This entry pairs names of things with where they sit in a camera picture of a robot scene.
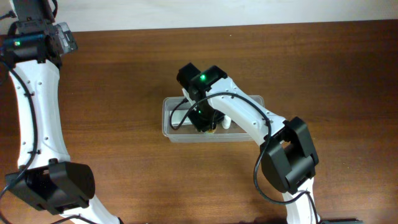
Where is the right black cable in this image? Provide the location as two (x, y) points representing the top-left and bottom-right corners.
(169, 91), (321, 224)

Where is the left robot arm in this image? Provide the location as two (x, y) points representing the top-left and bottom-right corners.
(1, 1), (121, 223)

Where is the white spray bottle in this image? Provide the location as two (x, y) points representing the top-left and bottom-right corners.
(221, 115), (232, 129)

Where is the small jar gold lid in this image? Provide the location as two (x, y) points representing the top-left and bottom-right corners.
(205, 129), (216, 134)

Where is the white Panadol medicine box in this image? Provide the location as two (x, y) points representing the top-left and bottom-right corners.
(171, 110), (192, 126)

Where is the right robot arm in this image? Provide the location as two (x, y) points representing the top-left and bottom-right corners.
(177, 63), (325, 223)

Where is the clear plastic container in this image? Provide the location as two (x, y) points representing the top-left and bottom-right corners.
(162, 96), (252, 143)

